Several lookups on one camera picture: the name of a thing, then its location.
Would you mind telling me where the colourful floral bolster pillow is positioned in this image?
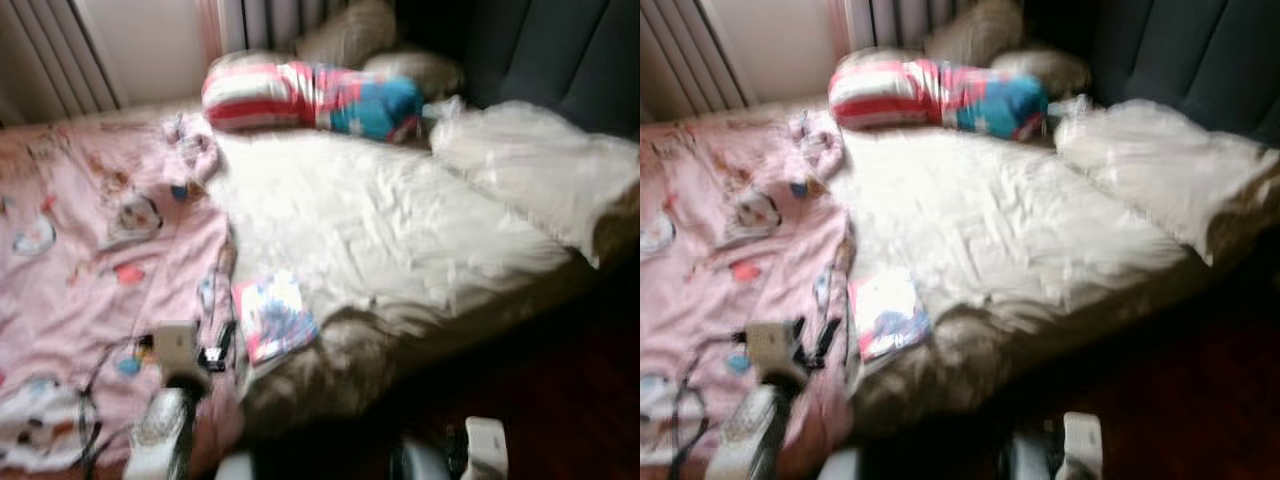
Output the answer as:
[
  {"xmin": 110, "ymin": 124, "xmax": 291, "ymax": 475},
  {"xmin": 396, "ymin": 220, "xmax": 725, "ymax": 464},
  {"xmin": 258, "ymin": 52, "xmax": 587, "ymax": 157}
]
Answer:
[
  {"xmin": 200, "ymin": 55, "xmax": 428, "ymax": 143},
  {"xmin": 828, "ymin": 55, "xmax": 1051, "ymax": 141}
]

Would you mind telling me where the pink cartoon print blanket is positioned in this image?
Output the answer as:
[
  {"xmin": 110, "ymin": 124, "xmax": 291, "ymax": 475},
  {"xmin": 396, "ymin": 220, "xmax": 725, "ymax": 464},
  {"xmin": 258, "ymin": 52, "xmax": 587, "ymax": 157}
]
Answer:
[
  {"xmin": 640, "ymin": 110, "xmax": 861, "ymax": 471},
  {"xmin": 0, "ymin": 110, "xmax": 243, "ymax": 473}
]

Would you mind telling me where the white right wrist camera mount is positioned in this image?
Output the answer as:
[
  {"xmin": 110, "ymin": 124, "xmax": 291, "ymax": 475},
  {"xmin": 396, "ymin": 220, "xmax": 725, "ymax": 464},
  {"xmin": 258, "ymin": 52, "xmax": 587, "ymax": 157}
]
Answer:
[
  {"xmin": 465, "ymin": 417, "xmax": 509, "ymax": 480},
  {"xmin": 1062, "ymin": 412, "xmax": 1104, "ymax": 480}
]

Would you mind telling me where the cream leaf print pillow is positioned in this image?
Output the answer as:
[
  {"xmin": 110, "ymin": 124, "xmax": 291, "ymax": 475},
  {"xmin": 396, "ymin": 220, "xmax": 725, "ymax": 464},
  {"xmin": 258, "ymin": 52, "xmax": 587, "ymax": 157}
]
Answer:
[
  {"xmin": 430, "ymin": 100, "xmax": 641, "ymax": 268},
  {"xmin": 1055, "ymin": 98, "xmax": 1280, "ymax": 266}
]

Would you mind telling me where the white pleated curtain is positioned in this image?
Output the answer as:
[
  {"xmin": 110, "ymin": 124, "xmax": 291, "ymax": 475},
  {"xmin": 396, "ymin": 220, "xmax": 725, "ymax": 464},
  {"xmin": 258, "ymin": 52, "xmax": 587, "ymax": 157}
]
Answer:
[
  {"xmin": 200, "ymin": 0, "xmax": 346, "ymax": 61},
  {"xmin": 0, "ymin": 0, "xmax": 126, "ymax": 126},
  {"xmin": 640, "ymin": 0, "xmax": 751, "ymax": 121},
  {"xmin": 830, "ymin": 0, "xmax": 961, "ymax": 56}
]

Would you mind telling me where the cream leaf print bed sheet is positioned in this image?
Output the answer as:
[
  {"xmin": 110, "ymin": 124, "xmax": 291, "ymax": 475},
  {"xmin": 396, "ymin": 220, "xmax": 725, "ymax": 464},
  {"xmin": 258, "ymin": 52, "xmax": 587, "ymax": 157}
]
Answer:
[
  {"xmin": 820, "ymin": 95, "xmax": 1280, "ymax": 441},
  {"xmin": 205, "ymin": 95, "xmax": 641, "ymax": 441}
]

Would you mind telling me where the blue anime cover book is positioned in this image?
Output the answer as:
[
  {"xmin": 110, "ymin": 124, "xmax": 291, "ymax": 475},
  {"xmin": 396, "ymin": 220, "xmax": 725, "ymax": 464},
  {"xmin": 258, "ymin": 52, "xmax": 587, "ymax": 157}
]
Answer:
[
  {"xmin": 848, "ymin": 270, "xmax": 933, "ymax": 363},
  {"xmin": 232, "ymin": 270, "xmax": 319, "ymax": 366}
]

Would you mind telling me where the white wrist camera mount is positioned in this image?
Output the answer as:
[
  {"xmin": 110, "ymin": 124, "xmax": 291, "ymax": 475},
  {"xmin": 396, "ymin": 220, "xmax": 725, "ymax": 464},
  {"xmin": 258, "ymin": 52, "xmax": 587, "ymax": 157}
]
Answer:
[
  {"xmin": 465, "ymin": 417, "xmax": 509, "ymax": 480},
  {"xmin": 745, "ymin": 320, "xmax": 796, "ymax": 373},
  {"xmin": 152, "ymin": 320, "xmax": 201, "ymax": 379},
  {"xmin": 1062, "ymin": 412, "xmax": 1104, "ymax": 480}
]

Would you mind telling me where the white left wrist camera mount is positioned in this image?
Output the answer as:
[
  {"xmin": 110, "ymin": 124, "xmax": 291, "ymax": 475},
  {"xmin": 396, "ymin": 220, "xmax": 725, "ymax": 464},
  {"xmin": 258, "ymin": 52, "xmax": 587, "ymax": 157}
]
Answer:
[
  {"xmin": 152, "ymin": 320, "xmax": 201, "ymax": 379},
  {"xmin": 745, "ymin": 320, "xmax": 796, "ymax": 373}
]

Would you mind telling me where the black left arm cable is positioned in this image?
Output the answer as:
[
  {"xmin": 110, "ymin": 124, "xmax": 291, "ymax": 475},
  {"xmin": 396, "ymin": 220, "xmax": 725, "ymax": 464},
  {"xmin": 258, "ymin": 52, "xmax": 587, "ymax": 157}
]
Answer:
[
  {"xmin": 668, "ymin": 335, "xmax": 751, "ymax": 479},
  {"xmin": 78, "ymin": 335, "xmax": 156, "ymax": 476}
]

